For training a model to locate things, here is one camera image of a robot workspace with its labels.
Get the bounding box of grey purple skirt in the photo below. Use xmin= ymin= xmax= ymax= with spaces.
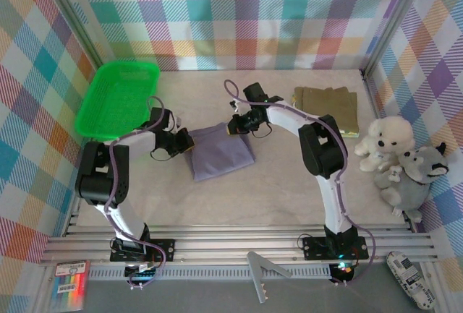
xmin=184 ymin=121 xmax=256 ymax=183

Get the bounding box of olive skirt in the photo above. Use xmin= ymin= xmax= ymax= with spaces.
xmin=293 ymin=86 xmax=360 ymax=132

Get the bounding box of lemon print skirt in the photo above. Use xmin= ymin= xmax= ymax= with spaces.
xmin=290 ymin=94 xmax=360 ymax=136

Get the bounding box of green plastic basket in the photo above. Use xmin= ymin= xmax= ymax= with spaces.
xmin=75 ymin=60 xmax=161 ymax=140

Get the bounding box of white plush dog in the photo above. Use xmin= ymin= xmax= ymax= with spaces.
xmin=354 ymin=116 xmax=416 ymax=180

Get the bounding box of grey plush husky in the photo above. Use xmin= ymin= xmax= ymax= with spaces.
xmin=373 ymin=142 xmax=451 ymax=223

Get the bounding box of coloured marker pack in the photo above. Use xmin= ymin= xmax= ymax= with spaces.
xmin=50 ymin=259 xmax=90 ymax=310

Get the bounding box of white printed pouch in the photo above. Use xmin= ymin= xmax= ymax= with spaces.
xmin=385 ymin=250 xmax=437 ymax=310

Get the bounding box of thin black right gripper cable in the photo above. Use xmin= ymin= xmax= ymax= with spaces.
xmin=251 ymin=124 xmax=275 ymax=140

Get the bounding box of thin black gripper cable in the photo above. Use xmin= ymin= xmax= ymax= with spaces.
xmin=251 ymin=124 xmax=275 ymax=140
xmin=150 ymin=148 xmax=174 ymax=163

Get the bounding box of thin black left gripper cable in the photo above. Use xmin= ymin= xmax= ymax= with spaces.
xmin=150 ymin=148 xmax=174 ymax=163

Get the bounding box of aluminium rail frame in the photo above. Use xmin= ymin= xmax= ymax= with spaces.
xmin=39 ymin=67 xmax=441 ymax=267

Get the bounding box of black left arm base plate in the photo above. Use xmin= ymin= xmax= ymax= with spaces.
xmin=109 ymin=237 xmax=177 ymax=262

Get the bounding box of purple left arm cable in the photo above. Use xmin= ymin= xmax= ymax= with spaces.
xmin=103 ymin=95 xmax=174 ymax=291

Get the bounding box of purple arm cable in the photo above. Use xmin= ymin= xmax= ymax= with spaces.
xmin=103 ymin=95 xmax=174 ymax=291
xmin=223 ymin=79 xmax=380 ymax=288

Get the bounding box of aluminium frame post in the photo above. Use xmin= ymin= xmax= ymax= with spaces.
xmin=42 ymin=0 xmax=106 ymax=74
xmin=360 ymin=0 xmax=433 ymax=77

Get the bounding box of grey slotted cable duct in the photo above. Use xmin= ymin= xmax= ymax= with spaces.
xmin=88 ymin=265 xmax=334 ymax=280

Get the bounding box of grey triangular bracket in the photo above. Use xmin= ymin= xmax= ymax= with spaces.
xmin=247 ymin=250 xmax=292 ymax=305

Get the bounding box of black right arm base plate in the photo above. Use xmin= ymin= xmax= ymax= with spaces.
xmin=302 ymin=236 xmax=370 ymax=260

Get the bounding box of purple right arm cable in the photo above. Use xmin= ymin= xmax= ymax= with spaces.
xmin=223 ymin=79 xmax=380 ymax=288

